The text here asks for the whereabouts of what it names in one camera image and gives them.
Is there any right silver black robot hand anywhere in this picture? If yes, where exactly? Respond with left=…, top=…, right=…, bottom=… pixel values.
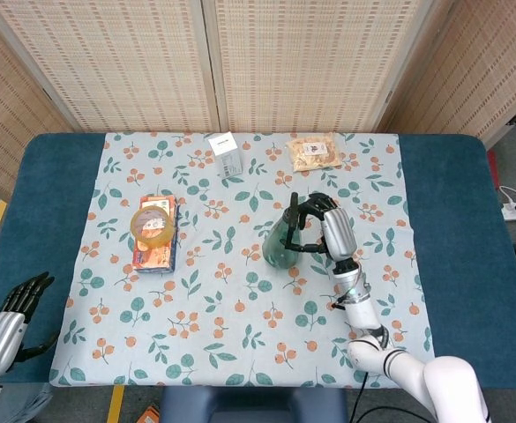
left=285, top=192, right=359, bottom=262

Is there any green spray bottle black trigger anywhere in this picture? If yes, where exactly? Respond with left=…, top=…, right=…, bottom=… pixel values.
left=261, top=192, right=306, bottom=270

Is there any blue jeans leg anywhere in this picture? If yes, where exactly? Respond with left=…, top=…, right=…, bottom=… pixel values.
left=0, top=382, right=55, bottom=423

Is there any clear bag of snacks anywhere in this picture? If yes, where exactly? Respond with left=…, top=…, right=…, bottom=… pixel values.
left=286, top=134, right=343, bottom=173

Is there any blue padded table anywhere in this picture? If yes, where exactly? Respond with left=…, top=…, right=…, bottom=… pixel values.
left=0, top=133, right=516, bottom=389

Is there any small white carton box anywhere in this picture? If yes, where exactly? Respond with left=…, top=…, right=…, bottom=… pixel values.
left=207, top=131, right=244, bottom=177

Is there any floral printed tablecloth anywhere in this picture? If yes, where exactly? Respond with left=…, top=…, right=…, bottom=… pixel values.
left=49, top=130, right=443, bottom=389

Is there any orange packet on floor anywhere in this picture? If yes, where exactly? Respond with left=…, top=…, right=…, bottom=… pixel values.
left=136, top=404, right=161, bottom=423

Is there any orange snack box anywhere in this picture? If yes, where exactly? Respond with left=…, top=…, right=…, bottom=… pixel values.
left=131, top=195, right=180, bottom=274

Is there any clear yellowish tape roll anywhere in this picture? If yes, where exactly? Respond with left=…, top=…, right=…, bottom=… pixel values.
left=130, top=204, right=178, bottom=246

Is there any woven folding screen panel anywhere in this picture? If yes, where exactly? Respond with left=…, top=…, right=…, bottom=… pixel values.
left=375, top=0, right=516, bottom=149
left=0, top=8, right=74, bottom=199
left=0, top=0, right=221, bottom=133
left=202, top=0, right=460, bottom=133

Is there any blue chair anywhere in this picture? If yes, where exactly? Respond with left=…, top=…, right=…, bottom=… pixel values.
left=159, top=387, right=349, bottom=423

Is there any white power cable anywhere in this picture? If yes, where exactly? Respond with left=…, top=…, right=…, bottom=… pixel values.
left=497, top=184, right=516, bottom=208

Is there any black floor cable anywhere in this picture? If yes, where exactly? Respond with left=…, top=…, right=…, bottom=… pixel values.
left=348, top=372, right=417, bottom=423

